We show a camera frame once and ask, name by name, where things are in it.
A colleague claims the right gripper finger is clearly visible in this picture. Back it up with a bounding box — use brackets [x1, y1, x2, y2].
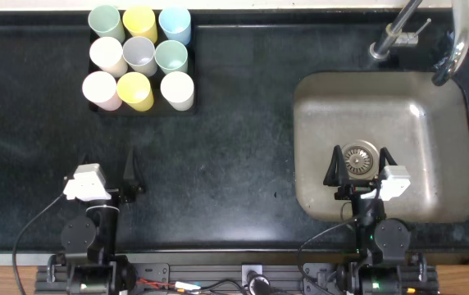
[377, 146, 399, 178]
[323, 144, 349, 188]

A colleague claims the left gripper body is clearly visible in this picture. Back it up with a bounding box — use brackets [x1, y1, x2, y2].
[109, 186, 137, 205]

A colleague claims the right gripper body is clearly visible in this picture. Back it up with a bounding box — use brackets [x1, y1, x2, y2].
[335, 183, 380, 202]

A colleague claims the steel sink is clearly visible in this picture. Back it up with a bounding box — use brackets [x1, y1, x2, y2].
[293, 71, 469, 225]

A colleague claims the black tray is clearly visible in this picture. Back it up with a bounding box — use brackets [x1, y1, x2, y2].
[87, 7, 198, 116]

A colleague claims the grey cup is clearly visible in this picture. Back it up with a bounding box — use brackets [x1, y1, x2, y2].
[121, 35, 158, 78]

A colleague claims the green cup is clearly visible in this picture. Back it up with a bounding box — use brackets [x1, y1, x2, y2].
[87, 3, 126, 43]
[153, 39, 189, 75]

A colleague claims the steel tap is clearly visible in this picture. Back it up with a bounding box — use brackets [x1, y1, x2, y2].
[367, 0, 469, 87]

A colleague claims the blue cup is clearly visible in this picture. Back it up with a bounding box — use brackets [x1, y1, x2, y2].
[157, 5, 192, 46]

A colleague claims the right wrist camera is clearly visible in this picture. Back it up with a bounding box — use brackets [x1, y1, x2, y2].
[360, 165, 412, 202]

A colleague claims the black cable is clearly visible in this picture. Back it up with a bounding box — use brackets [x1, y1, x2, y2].
[11, 193, 66, 295]
[297, 179, 383, 295]

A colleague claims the mounting rail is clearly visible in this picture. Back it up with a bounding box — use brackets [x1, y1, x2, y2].
[35, 261, 440, 295]

